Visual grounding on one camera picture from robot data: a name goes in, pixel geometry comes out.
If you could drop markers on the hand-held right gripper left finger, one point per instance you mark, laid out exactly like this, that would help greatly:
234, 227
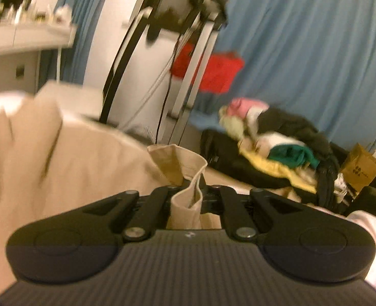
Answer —
161, 199

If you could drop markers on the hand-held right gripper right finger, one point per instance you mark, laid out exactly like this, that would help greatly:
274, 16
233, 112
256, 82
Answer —
228, 199

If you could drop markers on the beige printed t-shirt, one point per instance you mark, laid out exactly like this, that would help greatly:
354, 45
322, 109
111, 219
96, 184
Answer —
95, 165

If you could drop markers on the pile of assorted clothes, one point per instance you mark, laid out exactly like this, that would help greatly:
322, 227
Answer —
226, 159

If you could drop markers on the red fuzzy garment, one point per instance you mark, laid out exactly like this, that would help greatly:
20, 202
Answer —
220, 70

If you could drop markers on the garment steamer stand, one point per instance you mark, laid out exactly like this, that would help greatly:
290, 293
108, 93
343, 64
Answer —
194, 70

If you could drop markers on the brown paper bag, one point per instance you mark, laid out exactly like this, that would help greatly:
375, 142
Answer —
360, 169

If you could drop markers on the bed with pastel duvet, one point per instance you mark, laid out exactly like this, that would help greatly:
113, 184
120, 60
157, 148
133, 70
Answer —
366, 229

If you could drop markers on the wide blue curtain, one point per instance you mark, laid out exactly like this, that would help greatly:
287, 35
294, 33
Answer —
302, 54

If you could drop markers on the narrow blue curtain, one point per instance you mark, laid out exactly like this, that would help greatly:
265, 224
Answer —
86, 22

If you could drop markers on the white vanity table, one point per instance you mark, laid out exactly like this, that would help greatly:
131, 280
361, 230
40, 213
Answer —
22, 38

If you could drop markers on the group of cosmetic bottles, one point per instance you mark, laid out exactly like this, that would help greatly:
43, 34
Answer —
25, 14

